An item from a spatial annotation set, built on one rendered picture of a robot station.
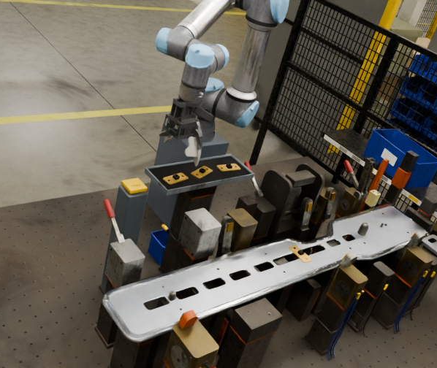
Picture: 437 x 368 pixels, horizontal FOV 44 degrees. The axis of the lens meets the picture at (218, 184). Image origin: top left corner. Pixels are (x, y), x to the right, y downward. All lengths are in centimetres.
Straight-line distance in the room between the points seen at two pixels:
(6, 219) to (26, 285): 37
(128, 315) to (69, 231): 79
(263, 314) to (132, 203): 51
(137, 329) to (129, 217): 40
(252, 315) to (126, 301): 35
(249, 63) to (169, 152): 51
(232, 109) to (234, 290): 72
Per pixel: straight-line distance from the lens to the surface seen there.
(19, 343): 181
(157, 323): 150
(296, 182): 192
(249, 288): 168
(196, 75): 155
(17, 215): 227
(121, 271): 159
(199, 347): 139
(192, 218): 169
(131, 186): 168
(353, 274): 184
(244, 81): 202
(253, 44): 197
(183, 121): 161
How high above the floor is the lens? 208
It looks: 31 degrees down
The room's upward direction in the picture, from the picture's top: 16 degrees clockwise
